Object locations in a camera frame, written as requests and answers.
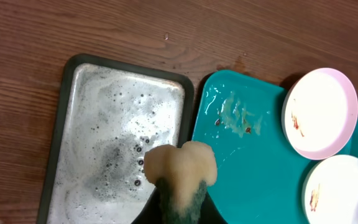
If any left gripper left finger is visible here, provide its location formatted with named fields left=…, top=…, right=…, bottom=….
left=131, top=189, right=163, bottom=224

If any pink-rimmed white plate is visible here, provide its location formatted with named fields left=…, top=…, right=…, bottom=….
left=281, top=68, right=358, bottom=160

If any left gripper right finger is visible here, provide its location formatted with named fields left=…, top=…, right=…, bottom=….
left=198, top=193, right=227, bottom=224

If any teal plastic serving tray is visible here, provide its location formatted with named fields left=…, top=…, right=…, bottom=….
left=191, top=69, right=358, bottom=224

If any green and yellow sponge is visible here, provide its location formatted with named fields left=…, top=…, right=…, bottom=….
left=144, top=141, right=218, bottom=224

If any black tray with soapy water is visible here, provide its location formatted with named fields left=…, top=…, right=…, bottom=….
left=37, top=54, right=194, bottom=223

